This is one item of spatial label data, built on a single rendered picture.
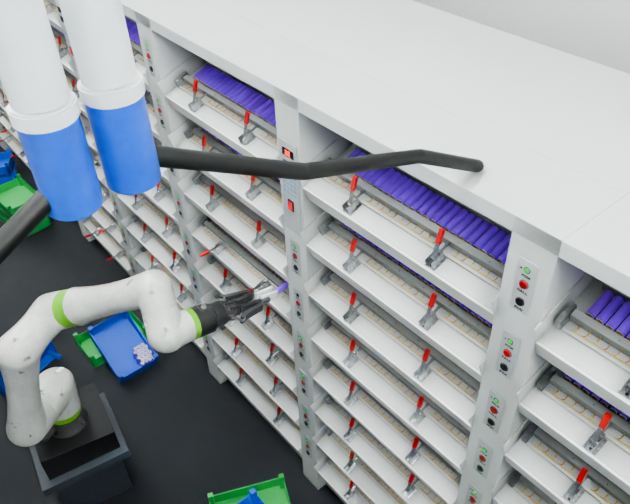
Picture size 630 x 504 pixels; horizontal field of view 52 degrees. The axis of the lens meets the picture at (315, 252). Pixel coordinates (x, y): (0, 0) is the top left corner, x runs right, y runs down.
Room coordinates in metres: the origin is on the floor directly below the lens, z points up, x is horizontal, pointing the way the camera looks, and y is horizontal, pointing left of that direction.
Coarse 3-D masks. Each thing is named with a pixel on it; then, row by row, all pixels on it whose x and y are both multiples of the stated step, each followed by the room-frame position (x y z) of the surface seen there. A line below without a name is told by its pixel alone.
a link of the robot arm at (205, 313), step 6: (198, 306) 1.34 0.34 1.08; (204, 306) 1.34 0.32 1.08; (210, 306) 1.35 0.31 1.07; (198, 312) 1.32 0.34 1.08; (204, 312) 1.32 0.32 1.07; (210, 312) 1.33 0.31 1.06; (204, 318) 1.30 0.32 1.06; (210, 318) 1.31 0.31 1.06; (216, 318) 1.32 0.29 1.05; (204, 324) 1.29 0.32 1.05; (210, 324) 1.30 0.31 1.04; (216, 324) 1.31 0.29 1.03; (204, 330) 1.29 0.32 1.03; (210, 330) 1.30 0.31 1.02
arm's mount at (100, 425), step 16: (96, 400) 1.56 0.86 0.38; (96, 416) 1.49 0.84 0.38; (80, 432) 1.42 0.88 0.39; (96, 432) 1.42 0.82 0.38; (112, 432) 1.42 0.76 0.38; (48, 448) 1.35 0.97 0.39; (64, 448) 1.35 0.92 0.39; (80, 448) 1.36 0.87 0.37; (96, 448) 1.38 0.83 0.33; (112, 448) 1.41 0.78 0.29; (48, 464) 1.30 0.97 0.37; (64, 464) 1.33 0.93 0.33; (80, 464) 1.35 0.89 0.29
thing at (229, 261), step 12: (204, 216) 1.96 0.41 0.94; (192, 228) 1.93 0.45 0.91; (204, 228) 1.93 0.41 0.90; (204, 240) 1.88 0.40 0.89; (216, 240) 1.86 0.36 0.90; (228, 252) 1.79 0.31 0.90; (228, 264) 1.74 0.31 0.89; (240, 264) 1.73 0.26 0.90; (240, 276) 1.67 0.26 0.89; (252, 276) 1.66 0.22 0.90; (276, 300) 1.54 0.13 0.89; (288, 300) 1.53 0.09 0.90; (288, 312) 1.44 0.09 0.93
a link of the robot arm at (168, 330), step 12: (156, 312) 1.26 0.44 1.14; (168, 312) 1.27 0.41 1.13; (180, 312) 1.30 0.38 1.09; (192, 312) 1.31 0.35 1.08; (144, 324) 1.26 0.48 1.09; (156, 324) 1.24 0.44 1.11; (168, 324) 1.25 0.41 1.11; (180, 324) 1.26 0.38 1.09; (192, 324) 1.28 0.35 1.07; (156, 336) 1.22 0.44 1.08; (168, 336) 1.22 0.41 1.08; (180, 336) 1.24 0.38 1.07; (192, 336) 1.26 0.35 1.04; (156, 348) 1.21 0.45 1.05; (168, 348) 1.21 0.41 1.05
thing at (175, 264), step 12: (132, 216) 2.50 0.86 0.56; (132, 228) 2.46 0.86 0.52; (144, 228) 2.36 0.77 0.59; (144, 240) 2.35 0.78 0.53; (156, 240) 2.34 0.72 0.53; (156, 252) 2.27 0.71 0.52; (168, 252) 2.25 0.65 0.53; (168, 264) 2.19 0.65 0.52; (180, 264) 2.16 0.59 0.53; (180, 276) 2.10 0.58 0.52
